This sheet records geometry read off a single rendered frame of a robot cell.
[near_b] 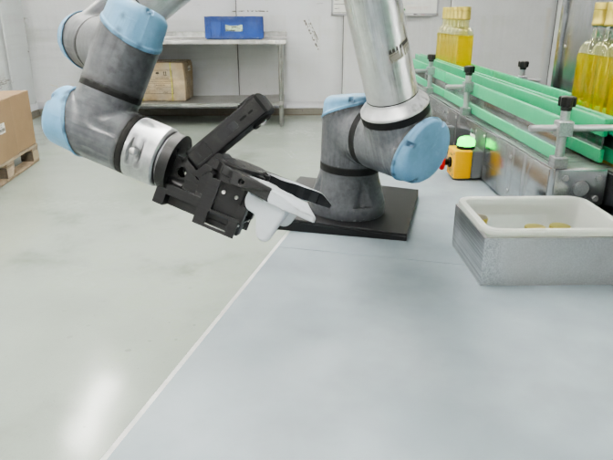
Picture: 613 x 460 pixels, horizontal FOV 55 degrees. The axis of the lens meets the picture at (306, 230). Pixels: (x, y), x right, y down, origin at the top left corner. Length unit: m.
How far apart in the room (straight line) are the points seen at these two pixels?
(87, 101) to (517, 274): 0.65
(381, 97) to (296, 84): 6.08
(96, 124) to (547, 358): 0.61
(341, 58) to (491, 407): 6.48
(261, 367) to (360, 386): 0.12
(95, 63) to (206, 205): 0.21
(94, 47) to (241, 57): 6.30
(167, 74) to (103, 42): 5.78
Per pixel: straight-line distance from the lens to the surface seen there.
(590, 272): 1.00
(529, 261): 0.95
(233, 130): 0.69
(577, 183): 1.15
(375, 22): 0.92
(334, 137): 1.10
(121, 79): 0.73
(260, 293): 0.89
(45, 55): 7.55
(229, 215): 0.68
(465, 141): 1.51
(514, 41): 7.44
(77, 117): 0.74
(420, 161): 1.00
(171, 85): 6.51
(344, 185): 1.11
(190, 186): 0.71
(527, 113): 1.32
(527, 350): 0.80
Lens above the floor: 1.15
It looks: 20 degrees down
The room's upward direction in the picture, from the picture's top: straight up
